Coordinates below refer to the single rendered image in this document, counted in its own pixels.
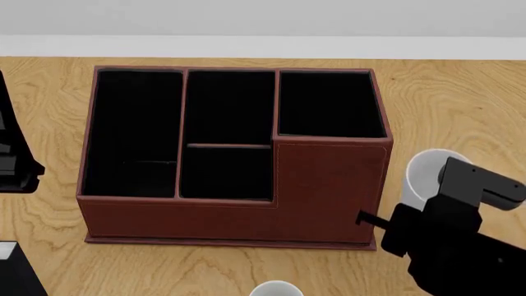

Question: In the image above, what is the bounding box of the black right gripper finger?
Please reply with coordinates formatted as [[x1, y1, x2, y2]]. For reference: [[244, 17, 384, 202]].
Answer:
[[354, 210, 390, 229]]

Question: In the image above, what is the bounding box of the white mug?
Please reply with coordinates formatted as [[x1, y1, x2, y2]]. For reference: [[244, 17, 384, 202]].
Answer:
[[404, 148, 473, 212], [248, 279, 305, 296]]

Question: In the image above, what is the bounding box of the brown leather desk caddy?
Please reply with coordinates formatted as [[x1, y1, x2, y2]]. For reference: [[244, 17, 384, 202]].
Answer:
[[76, 64, 395, 252]]

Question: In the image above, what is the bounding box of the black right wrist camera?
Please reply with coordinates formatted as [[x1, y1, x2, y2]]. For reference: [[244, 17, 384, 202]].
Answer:
[[437, 155, 526, 212]]

